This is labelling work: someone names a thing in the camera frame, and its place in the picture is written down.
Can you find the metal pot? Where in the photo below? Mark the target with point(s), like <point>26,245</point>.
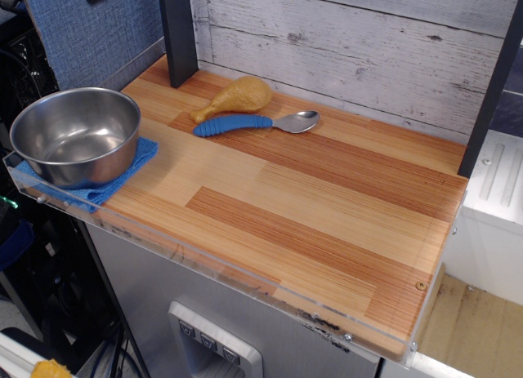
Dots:
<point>78,138</point>

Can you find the blue folded cloth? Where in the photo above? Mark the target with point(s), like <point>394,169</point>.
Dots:
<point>88,199</point>

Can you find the black plastic crate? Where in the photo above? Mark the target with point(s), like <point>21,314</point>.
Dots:
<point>31,74</point>

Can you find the yellow toy chicken drumstick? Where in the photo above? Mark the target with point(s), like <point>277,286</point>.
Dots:
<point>247,94</point>

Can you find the clear acrylic table guard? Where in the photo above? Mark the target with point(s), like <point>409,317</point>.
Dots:
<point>340,227</point>

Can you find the yellow object at bottom left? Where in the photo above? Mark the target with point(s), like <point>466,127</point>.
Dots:
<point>50,369</point>

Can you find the blue-handled metal spoon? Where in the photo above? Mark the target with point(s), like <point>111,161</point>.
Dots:
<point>293,123</point>

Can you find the dark grey right post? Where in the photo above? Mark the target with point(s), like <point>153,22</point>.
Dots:
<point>497,82</point>

